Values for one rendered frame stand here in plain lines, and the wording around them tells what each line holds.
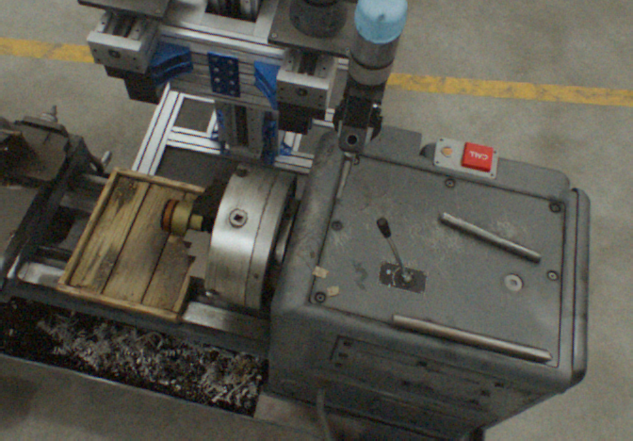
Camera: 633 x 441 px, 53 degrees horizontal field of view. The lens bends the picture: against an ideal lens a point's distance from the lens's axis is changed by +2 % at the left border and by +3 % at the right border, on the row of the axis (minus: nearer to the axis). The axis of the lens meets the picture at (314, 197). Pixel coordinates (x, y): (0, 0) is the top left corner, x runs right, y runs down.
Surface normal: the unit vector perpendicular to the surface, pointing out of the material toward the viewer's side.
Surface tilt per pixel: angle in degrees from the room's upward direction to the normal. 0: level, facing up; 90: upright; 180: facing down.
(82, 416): 0
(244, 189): 10
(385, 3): 0
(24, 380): 0
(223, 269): 56
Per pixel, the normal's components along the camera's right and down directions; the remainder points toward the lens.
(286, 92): -0.19, 0.85
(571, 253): 0.07, -0.48
